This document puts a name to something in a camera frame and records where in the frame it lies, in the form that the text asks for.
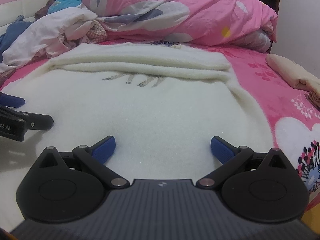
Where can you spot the cream sweater with deer embroidery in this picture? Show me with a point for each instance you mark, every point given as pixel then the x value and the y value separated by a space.
pixel 150 105

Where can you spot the pink and white headboard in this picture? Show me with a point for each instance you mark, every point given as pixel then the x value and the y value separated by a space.
pixel 15 7

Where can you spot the crumpled white cloth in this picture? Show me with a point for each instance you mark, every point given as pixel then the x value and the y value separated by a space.
pixel 45 35

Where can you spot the blue denim cloth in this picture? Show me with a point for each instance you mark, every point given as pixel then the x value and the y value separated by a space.
pixel 12 37

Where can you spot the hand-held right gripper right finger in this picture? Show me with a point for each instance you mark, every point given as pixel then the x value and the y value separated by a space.
pixel 221 150

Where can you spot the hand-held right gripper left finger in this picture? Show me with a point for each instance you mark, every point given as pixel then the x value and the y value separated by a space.
pixel 105 150

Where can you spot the folded tan garment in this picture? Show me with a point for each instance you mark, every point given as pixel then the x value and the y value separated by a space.
pixel 315 98

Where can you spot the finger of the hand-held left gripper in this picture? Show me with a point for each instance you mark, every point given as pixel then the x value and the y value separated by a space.
pixel 13 100
pixel 40 122

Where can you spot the folded light beige garment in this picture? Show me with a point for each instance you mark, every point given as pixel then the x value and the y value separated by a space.
pixel 290 70

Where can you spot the pink patterned quilt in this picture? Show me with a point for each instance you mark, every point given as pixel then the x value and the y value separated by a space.
pixel 187 10

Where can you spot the pink houndstooth cloth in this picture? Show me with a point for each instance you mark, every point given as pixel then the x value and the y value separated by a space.
pixel 96 32

